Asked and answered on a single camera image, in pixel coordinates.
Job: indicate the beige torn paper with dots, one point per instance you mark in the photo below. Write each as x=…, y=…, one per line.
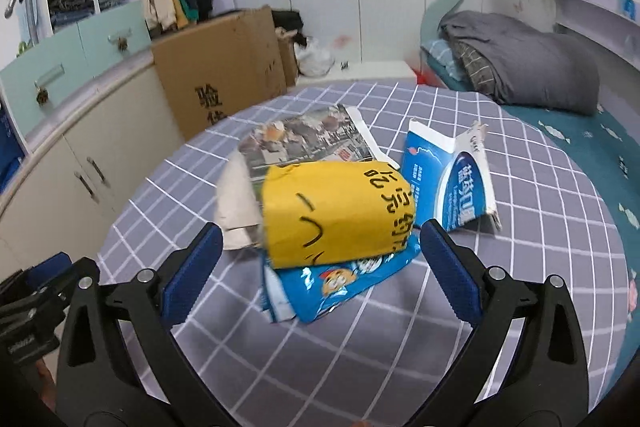
x=237, y=207

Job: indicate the dark cloth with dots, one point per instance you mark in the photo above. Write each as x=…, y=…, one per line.
x=290, y=22

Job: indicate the blue plaid pillow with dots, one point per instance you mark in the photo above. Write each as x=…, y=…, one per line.
x=445, y=57

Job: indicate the teal printed bed sheet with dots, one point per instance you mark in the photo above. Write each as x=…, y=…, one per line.
x=600, y=142

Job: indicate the grey checked tablecloth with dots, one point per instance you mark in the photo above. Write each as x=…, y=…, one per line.
x=350, y=357

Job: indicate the blue white carton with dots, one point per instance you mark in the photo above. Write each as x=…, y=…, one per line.
x=440, y=177

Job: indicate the large cardboard box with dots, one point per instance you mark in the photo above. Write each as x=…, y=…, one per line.
x=220, y=62

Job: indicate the white floor cabinet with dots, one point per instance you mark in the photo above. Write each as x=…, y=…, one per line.
x=65, y=157

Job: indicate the yellow paper bag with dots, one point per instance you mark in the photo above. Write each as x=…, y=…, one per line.
x=325, y=217

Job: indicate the small blue box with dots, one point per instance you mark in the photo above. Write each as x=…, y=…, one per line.
x=625, y=4

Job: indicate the blue shopping bag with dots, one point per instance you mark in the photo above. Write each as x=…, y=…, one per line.
x=7, y=157

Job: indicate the small green plant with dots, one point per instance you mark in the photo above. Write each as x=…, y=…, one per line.
x=22, y=49

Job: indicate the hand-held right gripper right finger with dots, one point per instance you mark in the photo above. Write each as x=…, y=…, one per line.
x=450, y=267

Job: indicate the pinecone ornament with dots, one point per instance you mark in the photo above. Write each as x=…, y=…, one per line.
x=42, y=96
x=121, y=44

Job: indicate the teal drawer unit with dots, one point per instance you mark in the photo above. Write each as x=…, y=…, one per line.
x=95, y=39

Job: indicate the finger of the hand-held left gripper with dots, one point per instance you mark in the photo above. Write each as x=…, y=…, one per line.
x=47, y=265
x=55, y=294

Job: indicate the printed magazine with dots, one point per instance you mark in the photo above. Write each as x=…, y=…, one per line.
x=305, y=137

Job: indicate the dark folded clothes pile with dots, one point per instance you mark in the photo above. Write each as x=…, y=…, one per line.
x=67, y=2

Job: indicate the blue snack packet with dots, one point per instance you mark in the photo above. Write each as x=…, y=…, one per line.
x=340, y=282

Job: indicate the white plastic bag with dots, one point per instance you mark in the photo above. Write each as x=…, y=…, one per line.
x=312, y=57

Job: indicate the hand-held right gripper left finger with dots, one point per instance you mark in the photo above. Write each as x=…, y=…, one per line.
x=192, y=277

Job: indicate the grey folded duvet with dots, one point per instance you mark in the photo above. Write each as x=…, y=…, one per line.
x=530, y=62

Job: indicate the lilac wall shelf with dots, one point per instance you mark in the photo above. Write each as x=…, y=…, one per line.
x=590, y=14

